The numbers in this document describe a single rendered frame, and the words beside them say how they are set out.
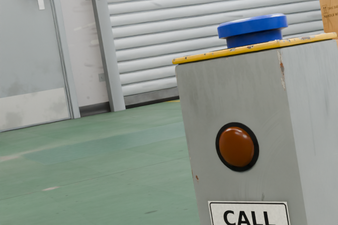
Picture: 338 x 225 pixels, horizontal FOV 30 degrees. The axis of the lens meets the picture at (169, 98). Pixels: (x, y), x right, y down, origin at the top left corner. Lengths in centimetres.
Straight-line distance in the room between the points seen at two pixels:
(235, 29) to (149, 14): 518
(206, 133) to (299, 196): 6
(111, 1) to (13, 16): 83
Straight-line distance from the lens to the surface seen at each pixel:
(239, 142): 34
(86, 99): 536
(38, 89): 525
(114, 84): 532
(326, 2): 424
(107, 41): 533
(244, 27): 35
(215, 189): 36
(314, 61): 35
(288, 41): 33
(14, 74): 522
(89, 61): 538
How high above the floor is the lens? 31
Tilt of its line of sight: 3 degrees down
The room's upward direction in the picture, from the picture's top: 9 degrees counter-clockwise
